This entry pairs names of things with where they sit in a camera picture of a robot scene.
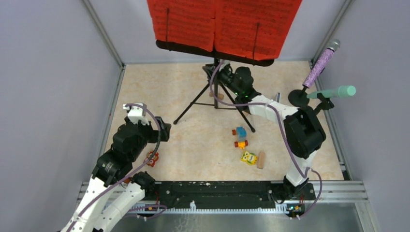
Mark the yellow owl block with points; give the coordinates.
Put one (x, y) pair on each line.
(249, 158)

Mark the red owl block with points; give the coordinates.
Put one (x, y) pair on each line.
(151, 159)

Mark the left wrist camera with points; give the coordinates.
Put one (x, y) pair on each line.
(136, 113)

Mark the black round mic stand front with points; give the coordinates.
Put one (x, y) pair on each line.
(325, 104)

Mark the brown wooden block under stand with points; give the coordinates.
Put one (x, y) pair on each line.
(220, 96)

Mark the purple glitter microphone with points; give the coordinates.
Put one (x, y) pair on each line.
(320, 64)

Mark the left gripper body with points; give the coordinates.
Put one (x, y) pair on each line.
(164, 137)

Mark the wooden block near owl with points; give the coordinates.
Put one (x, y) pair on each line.
(261, 160)

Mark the red sheet music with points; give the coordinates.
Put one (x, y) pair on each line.
(186, 22)
(254, 29)

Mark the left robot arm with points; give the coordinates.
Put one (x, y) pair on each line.
(112, 168)

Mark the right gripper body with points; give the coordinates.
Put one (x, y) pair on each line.
(225, 77)

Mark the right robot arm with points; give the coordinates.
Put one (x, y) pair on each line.
(300, 128)

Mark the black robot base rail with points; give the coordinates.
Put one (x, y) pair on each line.
(221, 195)

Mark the toy block car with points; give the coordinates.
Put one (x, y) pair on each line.
(241, 137)

